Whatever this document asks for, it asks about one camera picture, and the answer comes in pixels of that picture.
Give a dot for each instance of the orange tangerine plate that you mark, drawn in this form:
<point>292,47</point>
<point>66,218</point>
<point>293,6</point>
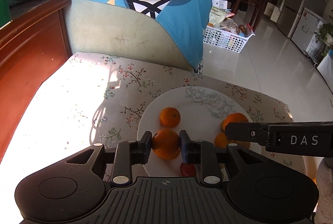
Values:
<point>169,117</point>
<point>235,117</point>

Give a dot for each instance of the red wooden cabinet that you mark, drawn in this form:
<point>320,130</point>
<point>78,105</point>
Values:
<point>33,46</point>

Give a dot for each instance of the green cardboard box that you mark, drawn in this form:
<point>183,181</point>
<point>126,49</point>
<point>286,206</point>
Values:
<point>4,13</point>

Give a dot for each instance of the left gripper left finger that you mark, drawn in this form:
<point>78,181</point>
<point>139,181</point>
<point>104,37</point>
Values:
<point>129,153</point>

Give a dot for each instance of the yellow-brown fruit far right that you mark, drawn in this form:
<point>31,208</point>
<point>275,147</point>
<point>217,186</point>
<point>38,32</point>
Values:
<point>222,126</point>

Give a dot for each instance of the orange tangerine plate right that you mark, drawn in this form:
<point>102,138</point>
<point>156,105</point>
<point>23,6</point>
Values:
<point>235,117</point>

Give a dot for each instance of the white plastic basket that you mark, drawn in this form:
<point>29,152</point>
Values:
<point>227,40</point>

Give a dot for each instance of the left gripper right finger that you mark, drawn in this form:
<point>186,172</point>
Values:
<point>203,155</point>

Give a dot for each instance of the orange tangerine far plate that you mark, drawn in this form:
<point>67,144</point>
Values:
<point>169,117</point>

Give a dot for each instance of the red cherry tomato on plate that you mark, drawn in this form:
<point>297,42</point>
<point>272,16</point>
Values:
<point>187,170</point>

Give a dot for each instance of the white gloved right hand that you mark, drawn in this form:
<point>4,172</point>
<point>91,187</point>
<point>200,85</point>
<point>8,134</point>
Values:
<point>324,183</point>

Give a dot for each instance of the houndstooth sofa cover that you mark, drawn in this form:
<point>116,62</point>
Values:
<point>199,68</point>

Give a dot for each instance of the orange tangerine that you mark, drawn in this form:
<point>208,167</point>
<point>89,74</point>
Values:
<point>221,141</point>
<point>166,144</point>

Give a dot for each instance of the floral tablecloth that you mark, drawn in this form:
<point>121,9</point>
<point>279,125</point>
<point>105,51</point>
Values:
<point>96,98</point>

